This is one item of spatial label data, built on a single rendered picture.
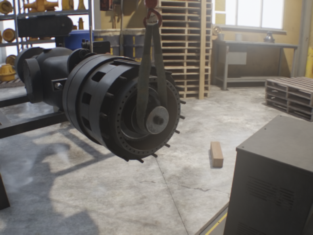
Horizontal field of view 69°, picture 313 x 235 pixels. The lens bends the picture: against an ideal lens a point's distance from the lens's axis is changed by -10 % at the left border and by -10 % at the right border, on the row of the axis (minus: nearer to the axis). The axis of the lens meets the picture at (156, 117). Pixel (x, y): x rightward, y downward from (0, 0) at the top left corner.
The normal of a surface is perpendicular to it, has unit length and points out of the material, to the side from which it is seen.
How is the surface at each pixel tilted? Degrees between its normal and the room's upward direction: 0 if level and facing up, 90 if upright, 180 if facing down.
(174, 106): 97
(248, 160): 90
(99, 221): 0
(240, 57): 90
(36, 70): 56
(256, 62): 90
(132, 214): 0
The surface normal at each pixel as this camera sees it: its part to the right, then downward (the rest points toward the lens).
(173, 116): -0.77, -0.03
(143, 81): 0.20, 0.37
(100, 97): -0.69, -0.28
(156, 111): 0.62, 0.26
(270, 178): -0.68, 0.24
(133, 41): -0.28, 0.32
